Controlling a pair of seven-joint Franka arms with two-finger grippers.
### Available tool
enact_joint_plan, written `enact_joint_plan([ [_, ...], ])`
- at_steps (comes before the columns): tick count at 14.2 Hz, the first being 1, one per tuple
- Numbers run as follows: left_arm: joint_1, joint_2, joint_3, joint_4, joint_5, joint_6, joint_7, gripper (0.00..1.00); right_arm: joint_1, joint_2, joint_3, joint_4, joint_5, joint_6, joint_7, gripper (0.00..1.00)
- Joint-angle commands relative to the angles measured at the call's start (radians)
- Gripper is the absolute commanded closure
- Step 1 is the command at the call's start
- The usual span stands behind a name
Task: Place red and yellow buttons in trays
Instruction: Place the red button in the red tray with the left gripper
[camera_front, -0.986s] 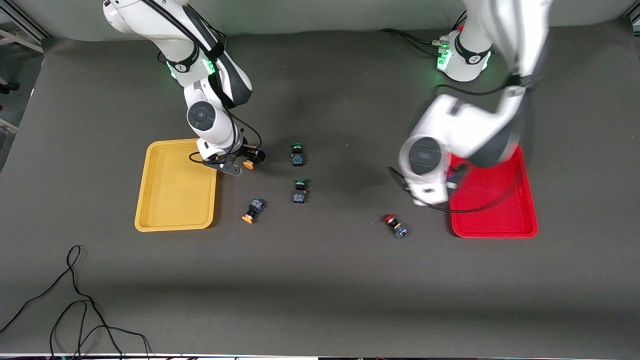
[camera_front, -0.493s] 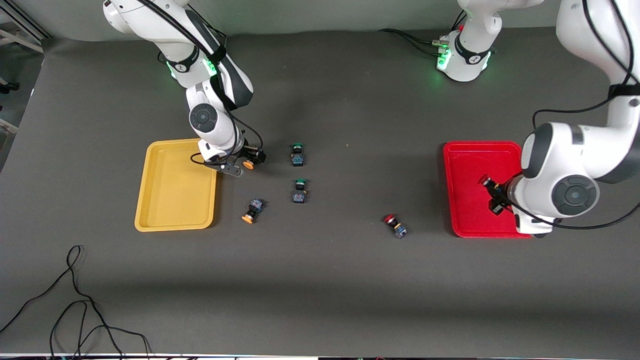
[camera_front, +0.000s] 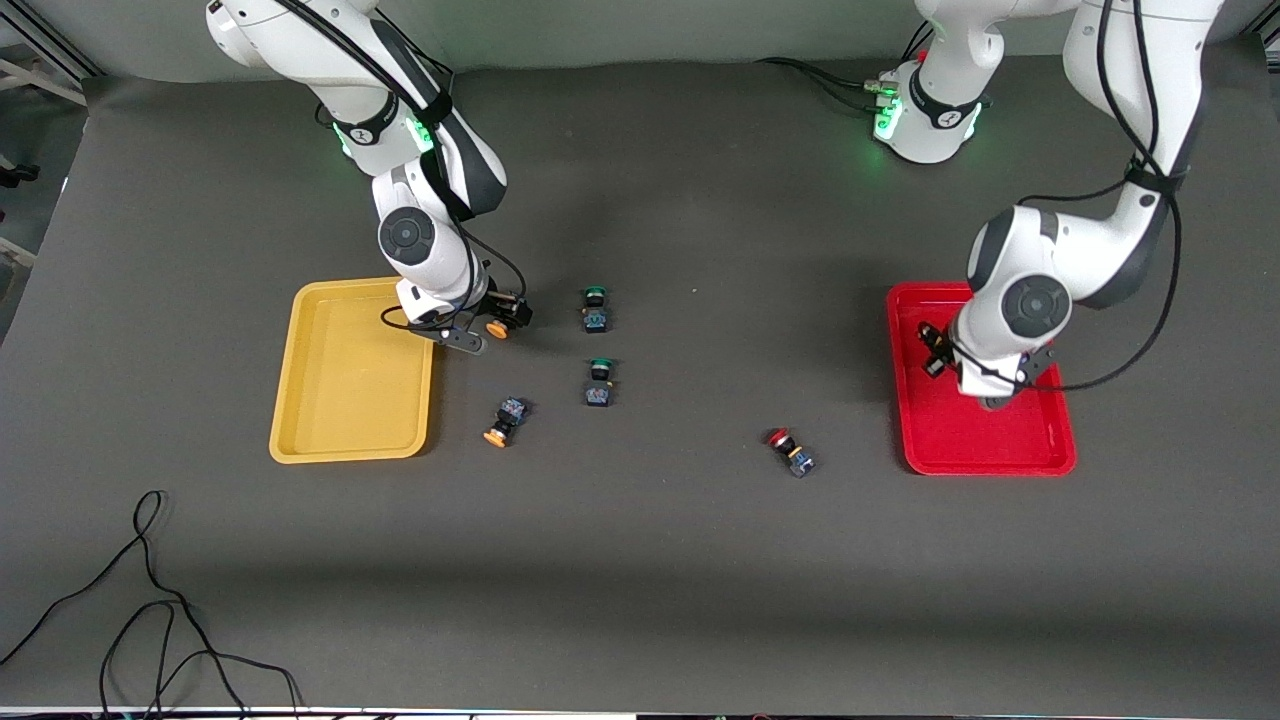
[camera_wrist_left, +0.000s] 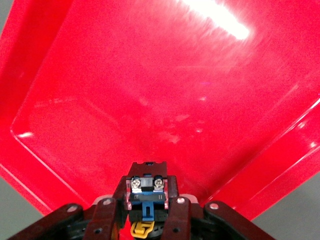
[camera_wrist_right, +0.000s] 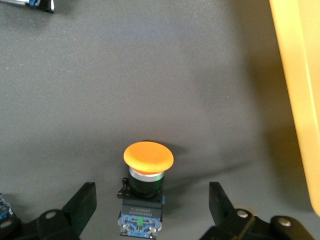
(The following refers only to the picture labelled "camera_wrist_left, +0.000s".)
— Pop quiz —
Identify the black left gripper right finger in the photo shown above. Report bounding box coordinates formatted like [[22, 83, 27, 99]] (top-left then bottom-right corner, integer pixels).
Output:
[[162, 175, 276, 240]]

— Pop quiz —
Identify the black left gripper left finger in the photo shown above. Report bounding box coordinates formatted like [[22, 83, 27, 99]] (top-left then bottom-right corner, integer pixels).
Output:
[[7, 175, 131, 240]]

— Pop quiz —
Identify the red push button switch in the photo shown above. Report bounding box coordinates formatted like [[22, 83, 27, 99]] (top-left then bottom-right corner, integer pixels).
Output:
[[124, 161, 173, 238]]

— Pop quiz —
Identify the red plastic tray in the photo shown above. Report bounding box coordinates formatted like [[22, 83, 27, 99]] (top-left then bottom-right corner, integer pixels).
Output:
[[0, 0, 320, 222]]

